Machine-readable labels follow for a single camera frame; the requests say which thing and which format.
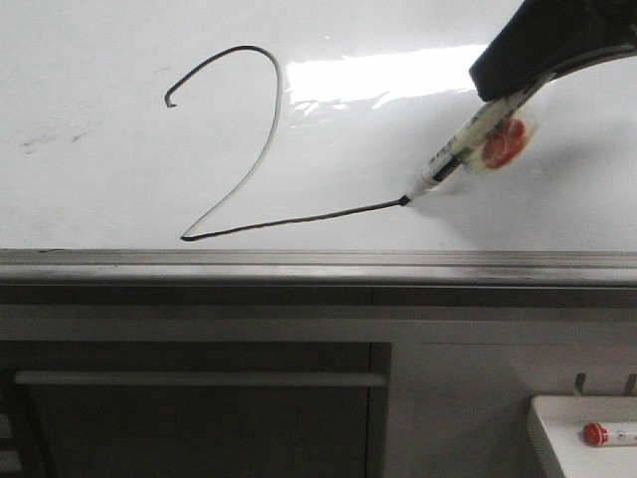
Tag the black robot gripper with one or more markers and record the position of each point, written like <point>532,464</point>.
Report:
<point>554,38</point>

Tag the white black whiteboard marker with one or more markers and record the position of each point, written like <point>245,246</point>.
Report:
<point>463,148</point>

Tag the red round magnet taped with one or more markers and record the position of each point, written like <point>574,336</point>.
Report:
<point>503,144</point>

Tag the grey aluminium whiteboard ledge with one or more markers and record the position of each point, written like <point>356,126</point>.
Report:
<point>165,267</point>

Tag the white whiteboard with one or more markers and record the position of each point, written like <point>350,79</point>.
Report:
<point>123,123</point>

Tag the left metal tray hook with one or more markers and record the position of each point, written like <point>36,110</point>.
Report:
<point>579,383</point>

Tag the metal tray hook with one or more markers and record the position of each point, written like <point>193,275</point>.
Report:
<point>630,385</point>
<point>579,383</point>

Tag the right metal tray hook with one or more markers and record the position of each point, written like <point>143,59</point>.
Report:
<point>630,385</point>

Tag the red capped white marker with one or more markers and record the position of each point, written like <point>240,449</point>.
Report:
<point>607,434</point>

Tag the white marker tray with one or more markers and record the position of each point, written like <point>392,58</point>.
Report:
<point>556,428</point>

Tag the dark cabinet with white bar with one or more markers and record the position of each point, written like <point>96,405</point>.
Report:
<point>107,409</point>

